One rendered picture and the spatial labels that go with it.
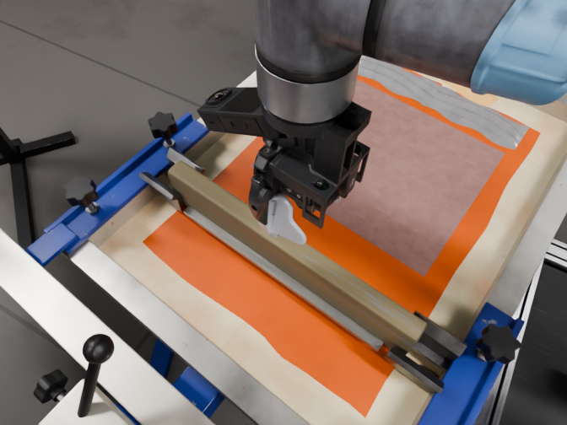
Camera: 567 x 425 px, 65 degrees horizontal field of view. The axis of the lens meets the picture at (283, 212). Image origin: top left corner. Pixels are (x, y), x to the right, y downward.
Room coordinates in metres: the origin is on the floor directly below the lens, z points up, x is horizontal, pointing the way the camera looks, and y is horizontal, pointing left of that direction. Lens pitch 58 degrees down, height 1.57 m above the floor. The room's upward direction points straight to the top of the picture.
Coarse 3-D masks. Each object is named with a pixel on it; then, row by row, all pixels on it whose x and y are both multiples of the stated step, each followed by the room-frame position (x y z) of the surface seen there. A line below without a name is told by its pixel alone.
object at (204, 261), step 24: (360, 96) 0.65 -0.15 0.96; (384, 96) 0.65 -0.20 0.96; (384, 120) 0.58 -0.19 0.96; (408, 120) 0.58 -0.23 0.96; (264, 144) 0.52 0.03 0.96; (384, 144) 0.52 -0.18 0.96; (240, 168) 0.47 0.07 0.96; (240, 192) 0.42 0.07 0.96; (144, 240) 0.33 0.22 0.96; (168, 240) 0.33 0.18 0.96; (192, 240) 0.33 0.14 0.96; (216, 240) 0.33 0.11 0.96; (168, 264) 0.29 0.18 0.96; (192, 264) 0.29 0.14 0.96; (216, 264) 0.29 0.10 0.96; (240, 264) 0.29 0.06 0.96; (216, 288) 0.25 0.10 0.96; (240, 288) 0.25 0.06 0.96; (264, 288) 0.25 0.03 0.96; (240, 312) 0.21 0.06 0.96
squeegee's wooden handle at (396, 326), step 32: (192, 192) 0.36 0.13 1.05; (224, 192) 0.35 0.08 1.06; (224, 224) 0.32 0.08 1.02; (256, 224) 0.30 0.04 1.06; (288, 256) 0.25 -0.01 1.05; (320, 256) 0.25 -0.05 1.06; (320, 288) 0.22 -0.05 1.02; (352, 288) 0.21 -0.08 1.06; (384, 320) 0.17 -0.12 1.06; (416, 320) 0.17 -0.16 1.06
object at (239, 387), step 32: (192, 160) 0.48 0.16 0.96; (544, 192) 0.41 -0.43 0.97; (544, 224) 0.34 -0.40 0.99; (96, 256) 0.28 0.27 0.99; (512, 256) 0.28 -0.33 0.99; (128, 288) 0.23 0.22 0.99; (512, 288) 0.23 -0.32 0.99; (160, 320) 0.19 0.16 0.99; (192, 352) 0.15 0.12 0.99; (224, 384) 0.11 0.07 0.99; (256, 384) 0.11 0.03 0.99; (256, 416) 0.07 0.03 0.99; (288, 416) 0.07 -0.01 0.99
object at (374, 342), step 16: (192, 208) 0.36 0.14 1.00; (208, 224) 0.33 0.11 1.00; (224, 240) 0.31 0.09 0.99; (256, 256) 0.28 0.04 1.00; (272, 272) 0.26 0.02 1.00; (304, 288) 0.23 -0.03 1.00; (320, 304) 0.21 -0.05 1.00; (336, 320) 0.19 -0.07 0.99; (352, 320) 0.19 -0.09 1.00; (368, 336) 0.17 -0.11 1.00
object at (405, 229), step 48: (432, 144) 0.52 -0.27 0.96; (480, 144) 0.52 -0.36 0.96; (528, 144) 0.52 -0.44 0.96; (384, 192) 0.42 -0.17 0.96; (432, 192) 0.42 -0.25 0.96; (480, 192) 0.42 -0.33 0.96; (336, 240) 0.33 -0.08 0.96; (384, 240) 0.33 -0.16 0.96; (432, 240) 0.33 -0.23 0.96; (288, 288) 0.25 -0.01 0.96; (384, 288) 0.25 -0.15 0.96; (432, 288) 0.25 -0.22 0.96; (288, 336) 0.18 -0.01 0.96; (336, 336) 0.18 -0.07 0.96; (336, 384) 0.11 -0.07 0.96
